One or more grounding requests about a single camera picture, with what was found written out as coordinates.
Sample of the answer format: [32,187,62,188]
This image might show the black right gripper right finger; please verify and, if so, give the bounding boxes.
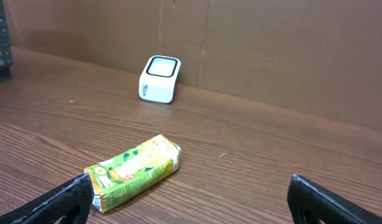
[287,174,382,224]

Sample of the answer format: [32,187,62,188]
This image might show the grey plastic mesh basket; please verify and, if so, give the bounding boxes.
[0,0,12,76]

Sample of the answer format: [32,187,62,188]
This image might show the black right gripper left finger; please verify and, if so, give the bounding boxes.
[0,173,94,224]

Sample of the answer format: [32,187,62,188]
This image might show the white barcode scanner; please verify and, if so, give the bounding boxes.
[139,55,181,104]

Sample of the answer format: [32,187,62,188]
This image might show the green tea carton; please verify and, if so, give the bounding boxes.
[85,134,182,213]

